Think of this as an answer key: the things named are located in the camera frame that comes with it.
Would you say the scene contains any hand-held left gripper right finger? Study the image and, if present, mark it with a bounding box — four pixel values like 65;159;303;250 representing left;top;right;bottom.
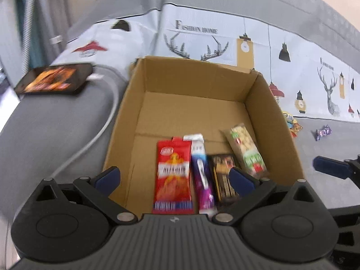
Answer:
212;167;324;225

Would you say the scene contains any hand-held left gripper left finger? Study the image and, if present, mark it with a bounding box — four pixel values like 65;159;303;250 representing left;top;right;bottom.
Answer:
27;166;138;225

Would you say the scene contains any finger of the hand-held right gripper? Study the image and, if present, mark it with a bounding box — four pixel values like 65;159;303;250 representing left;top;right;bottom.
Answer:
313;155;360;189

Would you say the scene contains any dark brown snack bar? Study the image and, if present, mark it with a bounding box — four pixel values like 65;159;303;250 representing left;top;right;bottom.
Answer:
209;154;242;204

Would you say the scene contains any green and white peanut packet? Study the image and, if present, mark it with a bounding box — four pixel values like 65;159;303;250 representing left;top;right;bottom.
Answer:
225;123;268;179

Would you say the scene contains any purple and white stick packet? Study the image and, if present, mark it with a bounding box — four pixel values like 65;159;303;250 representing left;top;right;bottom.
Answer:
183;133;217;214

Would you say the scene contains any large red snack packet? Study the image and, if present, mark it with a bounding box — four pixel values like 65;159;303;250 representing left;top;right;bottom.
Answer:
152;137;194;214

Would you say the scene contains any cardboard box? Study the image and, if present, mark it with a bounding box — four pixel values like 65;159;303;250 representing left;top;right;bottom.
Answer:
103;56;306;220

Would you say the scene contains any purple candy wrapper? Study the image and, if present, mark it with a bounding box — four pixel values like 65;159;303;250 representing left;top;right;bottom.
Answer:
315;125;332;142

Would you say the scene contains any orange red candy packet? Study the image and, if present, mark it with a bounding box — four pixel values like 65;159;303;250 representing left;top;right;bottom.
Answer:
290;122;303;137

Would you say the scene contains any grey bed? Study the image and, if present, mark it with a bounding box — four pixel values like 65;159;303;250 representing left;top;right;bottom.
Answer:
0;0;360;225

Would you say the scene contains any black smartphone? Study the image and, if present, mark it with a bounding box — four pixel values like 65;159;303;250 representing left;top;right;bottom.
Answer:
14;63;93;96

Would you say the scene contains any printed deer and lamp sheet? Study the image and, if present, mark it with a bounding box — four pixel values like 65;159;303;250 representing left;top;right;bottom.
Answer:
53;3;360;123

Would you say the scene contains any teal curtain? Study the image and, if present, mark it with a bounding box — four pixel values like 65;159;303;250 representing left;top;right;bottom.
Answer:
14;0;43;71

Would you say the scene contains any grey curtain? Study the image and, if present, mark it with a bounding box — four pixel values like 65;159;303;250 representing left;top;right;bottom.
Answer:
36;0;74;48

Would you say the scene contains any white charging cable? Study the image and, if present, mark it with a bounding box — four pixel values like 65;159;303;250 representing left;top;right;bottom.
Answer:
51;73;120;178

